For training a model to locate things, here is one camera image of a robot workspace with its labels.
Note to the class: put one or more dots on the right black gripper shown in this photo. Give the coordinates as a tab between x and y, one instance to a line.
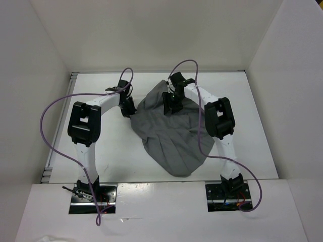
175	107

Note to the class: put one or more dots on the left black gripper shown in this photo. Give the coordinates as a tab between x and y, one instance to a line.
130	111

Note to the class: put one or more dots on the grey pleated skirt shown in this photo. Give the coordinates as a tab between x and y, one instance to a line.
177	142

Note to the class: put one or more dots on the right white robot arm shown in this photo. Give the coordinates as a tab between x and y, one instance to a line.
219	124

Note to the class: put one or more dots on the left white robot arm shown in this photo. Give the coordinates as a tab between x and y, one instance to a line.
85	127

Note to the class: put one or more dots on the white crumpled plastic bag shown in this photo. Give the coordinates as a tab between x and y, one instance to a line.
51	238

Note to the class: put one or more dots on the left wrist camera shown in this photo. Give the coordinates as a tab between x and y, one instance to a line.
125	86

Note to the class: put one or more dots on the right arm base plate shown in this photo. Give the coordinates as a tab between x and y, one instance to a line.
217	201

